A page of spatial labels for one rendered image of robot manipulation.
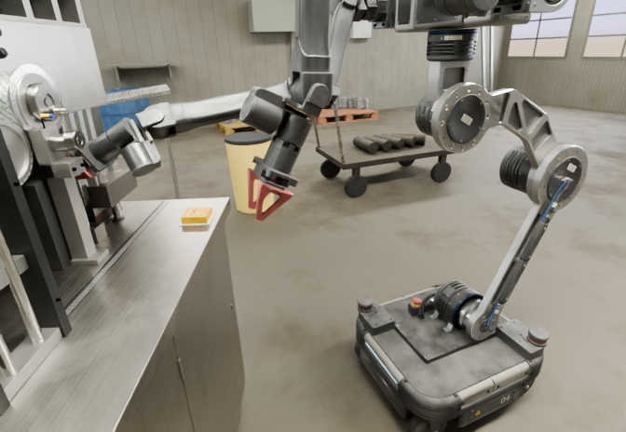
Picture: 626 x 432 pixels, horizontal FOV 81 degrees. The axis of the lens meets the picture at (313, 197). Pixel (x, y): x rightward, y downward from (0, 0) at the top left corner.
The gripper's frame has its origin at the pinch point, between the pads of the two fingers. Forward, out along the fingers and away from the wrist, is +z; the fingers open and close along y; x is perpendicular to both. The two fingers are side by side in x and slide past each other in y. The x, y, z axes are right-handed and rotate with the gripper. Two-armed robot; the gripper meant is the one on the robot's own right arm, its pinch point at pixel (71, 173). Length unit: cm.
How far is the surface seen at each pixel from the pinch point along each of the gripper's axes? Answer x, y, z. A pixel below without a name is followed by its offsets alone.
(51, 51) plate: 39, 56, 12
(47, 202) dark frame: -2.7, -12.2, 0.0
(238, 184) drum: -69, 213, 44
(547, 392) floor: -170, 20, -73
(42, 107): 12.2, -8.5, -11.7
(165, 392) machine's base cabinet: -42, -34, -7
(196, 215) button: -26.2, 6.7, -13.7
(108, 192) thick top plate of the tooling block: -8.3, 4.0, -1.0
